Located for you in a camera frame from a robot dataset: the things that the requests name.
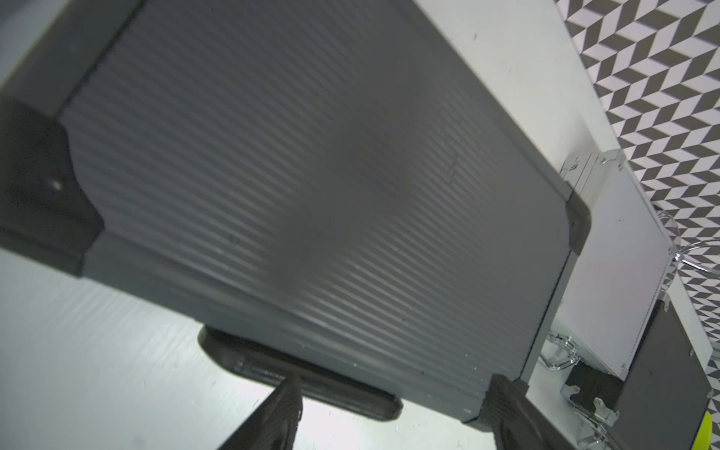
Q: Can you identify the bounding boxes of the small silver poker case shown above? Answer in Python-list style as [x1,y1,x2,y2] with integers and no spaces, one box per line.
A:
[539,150,675,380]

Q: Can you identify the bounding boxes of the large black poker case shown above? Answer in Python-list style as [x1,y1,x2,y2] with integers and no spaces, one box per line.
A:
[1,1,591,431]

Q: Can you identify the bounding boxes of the black carbon poker case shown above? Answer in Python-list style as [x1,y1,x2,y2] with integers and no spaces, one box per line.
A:
[561,301,713,450]

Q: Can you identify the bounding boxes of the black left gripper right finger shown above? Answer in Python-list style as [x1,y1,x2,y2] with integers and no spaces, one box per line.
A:
[483,374,574,450]

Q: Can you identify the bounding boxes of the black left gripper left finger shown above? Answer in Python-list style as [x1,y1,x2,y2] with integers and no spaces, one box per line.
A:
[219,375,303,450]

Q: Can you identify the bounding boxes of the lime green bowl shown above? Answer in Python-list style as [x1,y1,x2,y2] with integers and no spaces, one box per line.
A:
[692,412,714,450]

